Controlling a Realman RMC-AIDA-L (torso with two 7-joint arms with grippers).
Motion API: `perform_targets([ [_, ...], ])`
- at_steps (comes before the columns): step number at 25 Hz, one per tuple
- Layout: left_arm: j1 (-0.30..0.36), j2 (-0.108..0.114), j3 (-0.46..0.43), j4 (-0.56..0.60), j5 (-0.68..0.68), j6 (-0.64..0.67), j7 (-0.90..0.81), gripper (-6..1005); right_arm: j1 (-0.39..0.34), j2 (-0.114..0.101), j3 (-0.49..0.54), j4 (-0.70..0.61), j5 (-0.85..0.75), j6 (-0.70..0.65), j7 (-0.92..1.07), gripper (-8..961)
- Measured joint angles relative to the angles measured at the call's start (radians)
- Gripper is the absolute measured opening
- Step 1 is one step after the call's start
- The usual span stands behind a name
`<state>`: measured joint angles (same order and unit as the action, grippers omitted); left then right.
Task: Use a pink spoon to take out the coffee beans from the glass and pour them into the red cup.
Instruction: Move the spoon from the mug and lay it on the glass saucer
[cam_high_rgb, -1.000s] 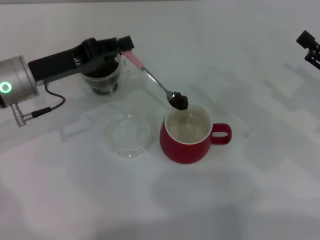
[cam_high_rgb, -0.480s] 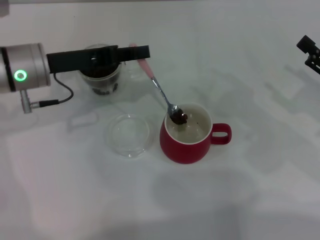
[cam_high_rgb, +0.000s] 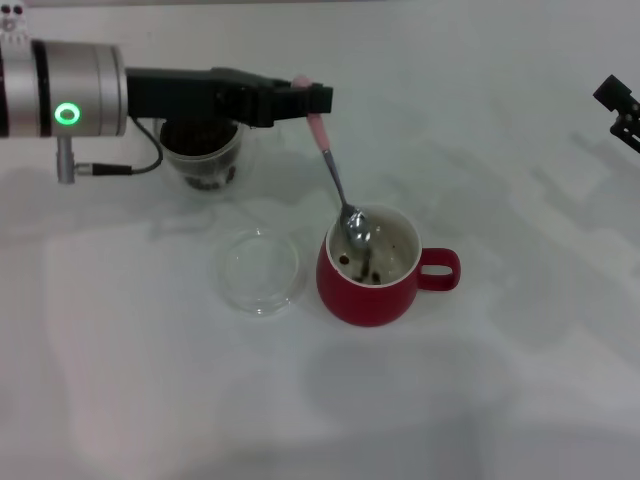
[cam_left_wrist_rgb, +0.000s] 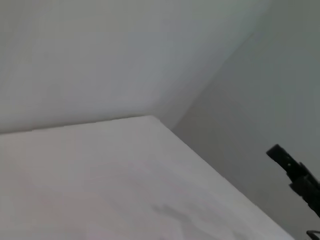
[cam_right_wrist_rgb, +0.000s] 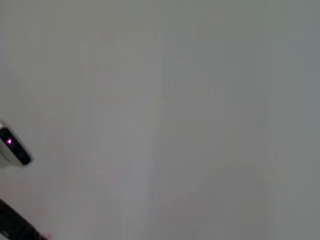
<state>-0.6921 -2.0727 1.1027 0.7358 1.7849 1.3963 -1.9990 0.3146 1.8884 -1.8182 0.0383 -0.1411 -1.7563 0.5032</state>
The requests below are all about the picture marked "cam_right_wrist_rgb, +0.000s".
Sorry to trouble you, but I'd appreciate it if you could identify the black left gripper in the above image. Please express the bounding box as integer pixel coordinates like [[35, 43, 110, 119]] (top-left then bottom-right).
[[0, 198, 44, 240]]

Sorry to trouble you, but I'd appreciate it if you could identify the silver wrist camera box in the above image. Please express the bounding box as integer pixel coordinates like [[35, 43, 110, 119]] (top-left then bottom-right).
[[0, 119, 33, 169]]

